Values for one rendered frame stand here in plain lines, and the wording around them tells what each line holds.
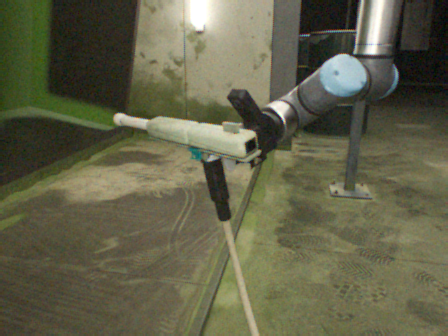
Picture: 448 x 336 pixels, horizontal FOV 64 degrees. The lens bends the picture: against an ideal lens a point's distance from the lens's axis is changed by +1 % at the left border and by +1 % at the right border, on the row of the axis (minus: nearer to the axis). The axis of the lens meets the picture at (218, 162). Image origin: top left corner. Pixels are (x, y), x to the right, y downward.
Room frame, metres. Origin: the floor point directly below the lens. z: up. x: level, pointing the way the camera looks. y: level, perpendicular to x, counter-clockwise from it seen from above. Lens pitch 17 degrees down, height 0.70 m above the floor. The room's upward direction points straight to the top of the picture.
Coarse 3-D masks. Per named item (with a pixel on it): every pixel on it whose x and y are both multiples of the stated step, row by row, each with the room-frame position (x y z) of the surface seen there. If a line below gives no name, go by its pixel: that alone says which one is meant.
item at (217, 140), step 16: (144, 128) 0.84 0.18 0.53; (160, 128) 0.75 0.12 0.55; (176, 128) 0.71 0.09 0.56; (192, 128) 0.68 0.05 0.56; (208, 128) 0.66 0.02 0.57; (224, 128) 0.63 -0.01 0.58; (176, 144) 0.73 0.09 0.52; (192, 144) 0.68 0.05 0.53; (208, 144) 0.64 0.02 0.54; (224, 144) 0.60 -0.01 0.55; (240, 144) 0.58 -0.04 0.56; (256, 144) 0.60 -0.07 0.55; (240, 160) 0.58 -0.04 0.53; (208, 176) 0.68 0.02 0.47; (224, 176) 0.69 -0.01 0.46; (224, 192) 0.68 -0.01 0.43; (224, 208) 0.69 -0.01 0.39
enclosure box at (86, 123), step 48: (0, 0) 1.10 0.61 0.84; (48, 0) 1.22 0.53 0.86; (96, 0) 1.19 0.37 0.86; (0, 48) 1.10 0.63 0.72; (48, 48) 1.22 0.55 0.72; (96, 48) 1.19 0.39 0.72; (0, 96) 1.11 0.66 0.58; (48, 96) 1.23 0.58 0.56; (96, 96) 1.19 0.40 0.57; (0, 144) 0.84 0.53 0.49; (48, 144) 0.91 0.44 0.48
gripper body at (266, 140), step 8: (264, 112) 0.81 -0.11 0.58; (272, 120) 0.79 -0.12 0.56; (240, 128) 0.75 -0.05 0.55; (248, 128) 0.74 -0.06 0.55; (256, 128) 0.74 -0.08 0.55; (272, 128) 0.79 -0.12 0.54; (280, 128) 0.79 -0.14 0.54; (264, 136) 0.78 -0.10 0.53; (272, 136) 0.80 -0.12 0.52; (264, 144) 0.75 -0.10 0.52; (272, 144) 0.80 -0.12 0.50; (264, 152) 0.75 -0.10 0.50
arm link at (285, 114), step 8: (272, 104) 0.82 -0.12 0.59; (280, 104) 0.82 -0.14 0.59; (272, 112) 0.81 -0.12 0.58; (280, 112) 0.80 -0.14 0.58; (288, 112) 0.81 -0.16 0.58; (280, 120) 0.79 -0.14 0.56; (288, 120) 0.80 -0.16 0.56; (296, 120) 0.81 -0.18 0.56; (288, 128) 0.79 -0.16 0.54; (280, 136) 0.80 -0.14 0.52
